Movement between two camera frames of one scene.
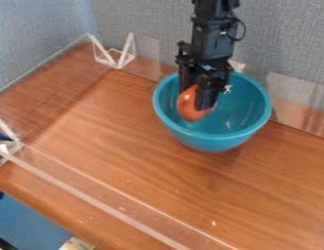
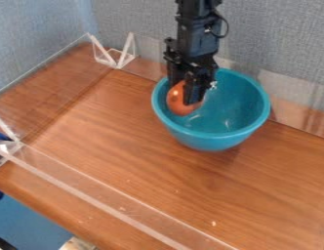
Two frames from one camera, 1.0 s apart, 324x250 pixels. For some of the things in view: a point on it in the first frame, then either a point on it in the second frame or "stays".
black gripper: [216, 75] to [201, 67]
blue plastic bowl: [230, 125] stays
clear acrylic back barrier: [299, 100] stays
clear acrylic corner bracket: [114, 57] stays
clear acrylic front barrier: [166, 227] stays
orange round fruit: [189, 108] to [176, 101]
